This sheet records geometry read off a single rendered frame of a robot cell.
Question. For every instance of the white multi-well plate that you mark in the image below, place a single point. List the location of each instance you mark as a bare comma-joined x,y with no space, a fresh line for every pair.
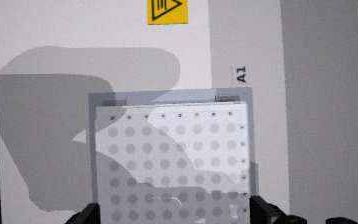
173,163

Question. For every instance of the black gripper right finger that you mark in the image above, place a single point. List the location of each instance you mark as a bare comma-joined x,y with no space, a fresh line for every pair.
262,212

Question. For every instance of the white real-time pcr machine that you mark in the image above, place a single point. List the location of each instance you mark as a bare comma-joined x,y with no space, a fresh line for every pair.
294,62

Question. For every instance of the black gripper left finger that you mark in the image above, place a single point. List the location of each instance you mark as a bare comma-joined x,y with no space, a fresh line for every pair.
89,215

